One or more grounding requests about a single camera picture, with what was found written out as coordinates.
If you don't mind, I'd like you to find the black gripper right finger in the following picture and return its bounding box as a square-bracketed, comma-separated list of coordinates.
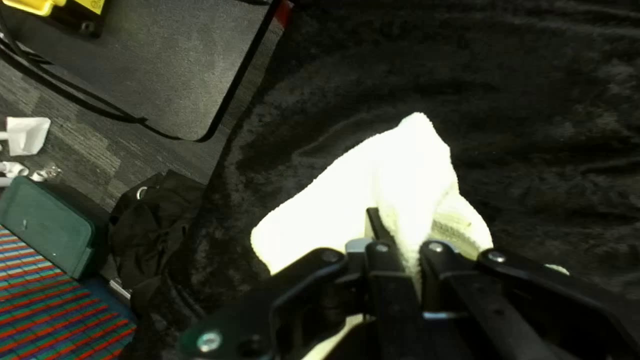
[392, 232, 640, 360]

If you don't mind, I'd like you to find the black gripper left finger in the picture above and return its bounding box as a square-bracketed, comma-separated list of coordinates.
[177, 207, 422, 360]

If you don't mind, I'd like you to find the cream cloth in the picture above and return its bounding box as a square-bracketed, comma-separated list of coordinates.
[247, 110, 496, 360]

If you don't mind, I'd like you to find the black bag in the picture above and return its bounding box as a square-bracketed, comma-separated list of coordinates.
[107, 168, 206, 298]

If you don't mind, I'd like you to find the black velvet tablecloth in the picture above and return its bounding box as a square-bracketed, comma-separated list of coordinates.
[132, 0, 640, 360]

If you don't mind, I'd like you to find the colourful striped backdrop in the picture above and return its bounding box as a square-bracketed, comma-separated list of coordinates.
[0, 223, 140, 360]

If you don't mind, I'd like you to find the green plastic box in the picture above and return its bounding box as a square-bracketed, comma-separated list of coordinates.
[0, 177, 95, 283]

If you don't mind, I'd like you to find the crumpled silver foil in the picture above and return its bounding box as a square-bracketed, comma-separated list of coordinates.
[0, 158, 63, 190]

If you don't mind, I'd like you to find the thin black cable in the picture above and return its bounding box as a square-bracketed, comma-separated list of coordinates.
[0, 33, 186, 143]

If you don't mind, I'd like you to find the small white plastic bracket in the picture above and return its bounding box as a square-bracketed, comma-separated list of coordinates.
[0, 116, 51, 158]

